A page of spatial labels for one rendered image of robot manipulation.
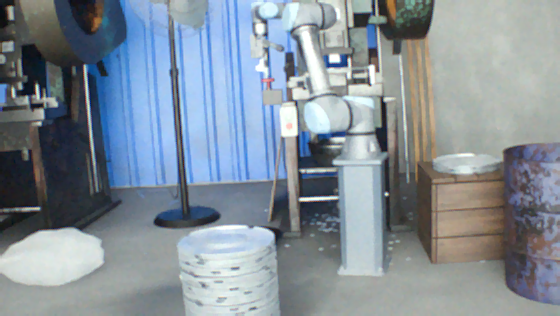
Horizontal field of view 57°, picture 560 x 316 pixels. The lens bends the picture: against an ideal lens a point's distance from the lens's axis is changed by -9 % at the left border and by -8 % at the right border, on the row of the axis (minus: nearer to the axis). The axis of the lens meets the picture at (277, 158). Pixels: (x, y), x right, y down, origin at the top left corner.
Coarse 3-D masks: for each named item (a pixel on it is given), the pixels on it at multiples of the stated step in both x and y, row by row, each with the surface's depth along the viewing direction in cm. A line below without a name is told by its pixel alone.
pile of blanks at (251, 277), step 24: (192, 264) 155; (216, 264) 151; (240, 264) 152; (264, 264) 157; (192, 288) 157; (216, 288) 153; (240, 288) 153; (264, 288) 158; (192, 312) 159; (216, 312) 154; (240, 312) 155; (264, 312) 158
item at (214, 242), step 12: (216, 228) 179; (228, 228) 178; (240, 228) 178; (252, 228) 177; (180, 240) 167; (192, 240) 167; (204, 240) 166; (216, 240) 164; (228, 240) 163; (240, 240) 163; (252, 240) 164; (264, 240) 163; (192, 252) 154; (204, 252) 155; (216, 252) 154; (228, 252) 154; (240, 252) 152
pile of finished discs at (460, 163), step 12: (444, 156) 240; (456, 156) 240; (468, 156) 238; (480, 156) 236; (492, 156) 232; (444, 168) 224; (456, 168) 216; (468, 168) 214; (480, 168) 213; (492, 168) 216
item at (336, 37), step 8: (320, 0) 271; (328, 0) 271; (336, 0) 270; (344, 0) 270; (336, 8) 271; (344, 8) 271; (344, 16) 271; (336, 24) 272; (344, 24) 272; (320, 32) 273; (328, 32) 270; (336, 32) 270; (344, 32) 273; (320, 40) 274; (328, 40) 270; (336, 40) 271; (344, 40) 272; (328, 48) 274; (336, 48) 275
